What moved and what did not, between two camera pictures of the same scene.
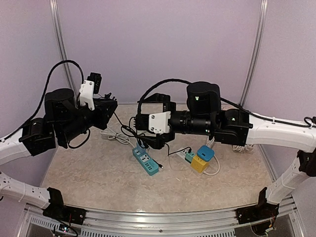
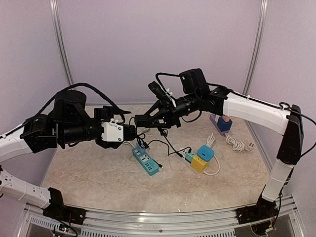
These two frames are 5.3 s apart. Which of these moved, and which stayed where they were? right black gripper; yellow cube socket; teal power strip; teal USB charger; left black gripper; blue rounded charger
Moved: right black gripper; left black gripper
Stayed: yellow cube socket; teal power strip; teal USB charger; blue rounded charger
